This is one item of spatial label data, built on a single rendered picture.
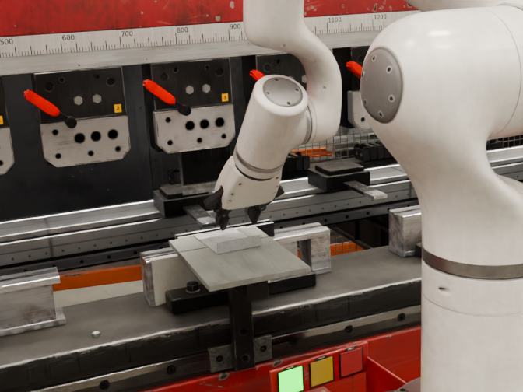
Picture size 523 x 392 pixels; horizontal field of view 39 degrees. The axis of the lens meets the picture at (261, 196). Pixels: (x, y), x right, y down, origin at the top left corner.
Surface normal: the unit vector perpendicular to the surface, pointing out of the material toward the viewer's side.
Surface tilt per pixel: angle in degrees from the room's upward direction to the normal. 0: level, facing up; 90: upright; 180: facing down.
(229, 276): 0
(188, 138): 90
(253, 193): 132
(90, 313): 0
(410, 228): 90
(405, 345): 90
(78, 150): 90
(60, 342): 0
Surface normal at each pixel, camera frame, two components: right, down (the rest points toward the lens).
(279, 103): 0.21, -0.52
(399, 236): -0.93, 0.15
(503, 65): 0.38, -0.05
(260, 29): -0.43, 0.47
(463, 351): -0.54, 0.25
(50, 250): 0.36, 0.22
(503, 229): -0.04, 0.34
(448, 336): -0.71, 0.22
